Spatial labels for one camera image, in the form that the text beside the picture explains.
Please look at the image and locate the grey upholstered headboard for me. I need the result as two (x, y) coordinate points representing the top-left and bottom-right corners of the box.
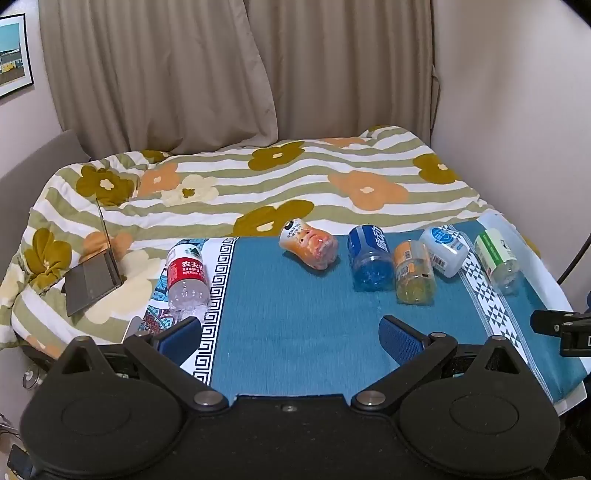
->
(0, 129), (92, 204)

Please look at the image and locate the blue label plastic bottle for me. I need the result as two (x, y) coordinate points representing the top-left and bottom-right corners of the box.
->
(347, 224), (397, 292)

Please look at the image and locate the peach print plastic bottle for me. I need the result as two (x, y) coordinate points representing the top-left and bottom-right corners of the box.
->
(278, 218), (339, 272)

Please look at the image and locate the grey laptop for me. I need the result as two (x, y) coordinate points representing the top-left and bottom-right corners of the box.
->
(62, 194), (124, 318)

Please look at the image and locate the white blue label bottle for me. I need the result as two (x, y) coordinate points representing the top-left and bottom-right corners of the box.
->
(419, 225), (470, 278)

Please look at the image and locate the white flat device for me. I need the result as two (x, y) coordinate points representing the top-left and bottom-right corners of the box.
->
(121, 315), (151, 344)

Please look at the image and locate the beige curtain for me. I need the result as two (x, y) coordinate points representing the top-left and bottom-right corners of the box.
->
(37, 0), (438, 158)

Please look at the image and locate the red label water bottle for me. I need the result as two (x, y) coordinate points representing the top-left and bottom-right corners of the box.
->
(165, 239), (212, 324)

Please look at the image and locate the floral striped blanket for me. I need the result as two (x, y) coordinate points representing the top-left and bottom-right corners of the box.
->
(0, 124), (546, 354)

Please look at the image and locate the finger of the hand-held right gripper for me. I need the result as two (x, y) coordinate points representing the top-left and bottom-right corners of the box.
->
(530, 309), (591, 336)

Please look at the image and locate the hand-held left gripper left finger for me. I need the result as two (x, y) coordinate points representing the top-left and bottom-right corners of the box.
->
(53, 318), (229, 414)

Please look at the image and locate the blue patterned mat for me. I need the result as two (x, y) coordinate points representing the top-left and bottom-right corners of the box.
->
(139, 217), (589, 415)

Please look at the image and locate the orange label plastic bottle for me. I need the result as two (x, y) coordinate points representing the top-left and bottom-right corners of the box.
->
(392, 240), (437, 305)

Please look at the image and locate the framed wall picture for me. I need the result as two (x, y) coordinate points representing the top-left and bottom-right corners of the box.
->
(0, 13), (35, 99)

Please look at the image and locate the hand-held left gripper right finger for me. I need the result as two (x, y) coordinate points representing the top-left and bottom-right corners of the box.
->
(352, 315), (532, 414)

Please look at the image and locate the green label plastic bottle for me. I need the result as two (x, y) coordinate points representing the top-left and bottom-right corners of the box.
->
(475, 228), (520, 295)

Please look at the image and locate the black cable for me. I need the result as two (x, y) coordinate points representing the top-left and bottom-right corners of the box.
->
(556, 222), (591, 285)

